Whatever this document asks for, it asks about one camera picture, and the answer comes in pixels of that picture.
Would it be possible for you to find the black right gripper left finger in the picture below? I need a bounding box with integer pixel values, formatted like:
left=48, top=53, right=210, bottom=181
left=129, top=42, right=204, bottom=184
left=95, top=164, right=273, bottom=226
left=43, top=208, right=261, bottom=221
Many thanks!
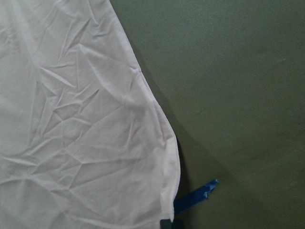
left=160, top=219, right=172, bottom=229

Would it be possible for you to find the pink Snoopy t-shirt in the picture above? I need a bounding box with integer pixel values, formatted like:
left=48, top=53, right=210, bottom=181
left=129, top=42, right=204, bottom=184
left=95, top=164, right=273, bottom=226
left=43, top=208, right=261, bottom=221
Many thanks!
left=0, top=0, right=180, bottom=229

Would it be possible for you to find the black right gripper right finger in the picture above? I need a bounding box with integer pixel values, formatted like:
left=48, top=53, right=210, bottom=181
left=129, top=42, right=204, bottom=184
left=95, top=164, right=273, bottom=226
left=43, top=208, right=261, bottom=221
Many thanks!
left=173, top=219, right=184, bottom=229

